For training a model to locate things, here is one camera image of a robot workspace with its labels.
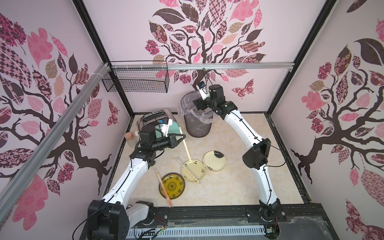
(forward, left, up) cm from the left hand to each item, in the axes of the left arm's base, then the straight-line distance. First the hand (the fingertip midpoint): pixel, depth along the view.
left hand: (186, 139), depth 74 cm
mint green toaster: (+23, +22, -8) cm, 33 cm away
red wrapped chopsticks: (-17, +13, -23) cm, 32 cm away
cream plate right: (-2, -16, -25) cm, 30 cm away
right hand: (+27, -8, +7) cm, 29 cm away
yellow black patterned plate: (-15, +7, -24) cm, 29 cm away
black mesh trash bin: (+18, -6, -8) cm, 21 cm away
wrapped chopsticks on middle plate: (-3, +1, -24) cm, 24 cm away
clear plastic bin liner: (+32, 0, -8) cm, 33 cm away
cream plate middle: (-4, -5, -24) cm, 25 cm away
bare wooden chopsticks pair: (-1, +1, 0) cm, 2 cm away
